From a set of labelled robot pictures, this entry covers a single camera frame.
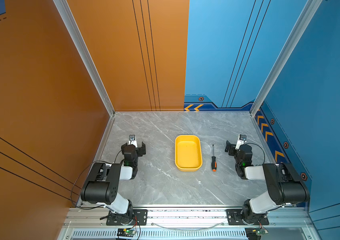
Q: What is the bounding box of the black orange handled screwdriver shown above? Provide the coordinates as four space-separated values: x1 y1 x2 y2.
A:
211 145 217 172

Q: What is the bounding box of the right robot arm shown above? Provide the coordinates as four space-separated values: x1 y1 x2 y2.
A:
225 140 310 225

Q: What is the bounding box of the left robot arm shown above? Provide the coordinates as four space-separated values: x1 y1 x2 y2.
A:
81 141 146 225

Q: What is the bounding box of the yellow plastic bin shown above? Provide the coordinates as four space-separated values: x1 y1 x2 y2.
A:
175 135 203 172

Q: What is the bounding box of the right green circuit board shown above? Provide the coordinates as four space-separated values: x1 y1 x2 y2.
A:
245 229 269 240

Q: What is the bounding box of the green circuit board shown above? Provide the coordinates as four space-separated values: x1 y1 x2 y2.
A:
117 229 137 240
245 229 269 240

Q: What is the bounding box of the left green circuit board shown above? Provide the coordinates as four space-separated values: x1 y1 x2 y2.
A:
117 229 137 240

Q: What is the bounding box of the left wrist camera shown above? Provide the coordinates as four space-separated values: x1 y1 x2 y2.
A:
128 135 138 148

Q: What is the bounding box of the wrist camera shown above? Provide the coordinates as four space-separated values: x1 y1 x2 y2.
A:
235 134 247 150
128 135 138 148

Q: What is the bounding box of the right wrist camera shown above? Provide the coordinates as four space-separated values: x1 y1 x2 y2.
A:
235 134 247 150

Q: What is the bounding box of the left black cable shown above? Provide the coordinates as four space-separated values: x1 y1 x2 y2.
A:
70 160 111 210

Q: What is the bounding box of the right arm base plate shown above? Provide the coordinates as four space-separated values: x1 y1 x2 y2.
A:
226 209 269 226

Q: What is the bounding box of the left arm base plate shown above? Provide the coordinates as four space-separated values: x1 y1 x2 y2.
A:
106 209 148 226

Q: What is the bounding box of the aluminium front frame rail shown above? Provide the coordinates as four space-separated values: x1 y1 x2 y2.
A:
58 205 321 240

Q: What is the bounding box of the left aluminium corner post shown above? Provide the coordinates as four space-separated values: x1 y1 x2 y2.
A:
53 0 115 117

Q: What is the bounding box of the aluminium corner post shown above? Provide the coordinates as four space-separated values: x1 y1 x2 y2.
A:
53 0 115 117
249 0 322 117

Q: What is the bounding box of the right aluminium corner post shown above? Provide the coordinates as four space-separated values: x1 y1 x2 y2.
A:
249 0 322 117

